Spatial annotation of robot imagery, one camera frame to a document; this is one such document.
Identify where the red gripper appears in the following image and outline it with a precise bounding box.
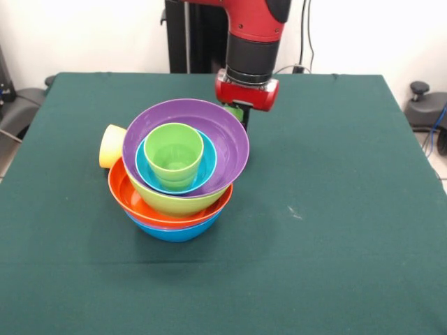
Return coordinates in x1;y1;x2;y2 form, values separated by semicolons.
214;68;280;133

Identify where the green plastic cup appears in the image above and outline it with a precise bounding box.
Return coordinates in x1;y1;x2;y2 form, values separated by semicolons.
143;122;205;191
225;105;245;124

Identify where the purple and green bowl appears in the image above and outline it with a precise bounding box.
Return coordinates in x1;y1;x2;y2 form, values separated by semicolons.
121;98;251;217

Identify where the small cyan bowl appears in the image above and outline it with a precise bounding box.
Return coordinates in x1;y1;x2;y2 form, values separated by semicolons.
135;129;218;195

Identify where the large blue bowl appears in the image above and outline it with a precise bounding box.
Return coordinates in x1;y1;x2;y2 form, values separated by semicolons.
125;209;224;244

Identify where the yellow plastic cup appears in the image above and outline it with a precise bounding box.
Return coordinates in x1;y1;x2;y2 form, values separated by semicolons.
98;124;127;170

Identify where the orange-red bowl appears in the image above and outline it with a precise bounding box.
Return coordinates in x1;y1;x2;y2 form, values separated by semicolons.
107;156;234;230

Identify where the dark green tablecloth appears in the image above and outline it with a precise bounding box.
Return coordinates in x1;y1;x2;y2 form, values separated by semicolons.
0;71;447;335

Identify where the dark grey equipment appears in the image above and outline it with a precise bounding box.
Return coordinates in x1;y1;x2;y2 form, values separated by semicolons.
0;45;17;104

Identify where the black wall cable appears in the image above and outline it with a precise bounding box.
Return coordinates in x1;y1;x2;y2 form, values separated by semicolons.
298;0;315;73

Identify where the grey pedestal foot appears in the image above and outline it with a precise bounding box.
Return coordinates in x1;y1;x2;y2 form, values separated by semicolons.
0;75;57;140
404;81;447;128

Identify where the blue cable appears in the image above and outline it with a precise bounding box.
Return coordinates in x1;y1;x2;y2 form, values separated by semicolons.
421;103;447;158

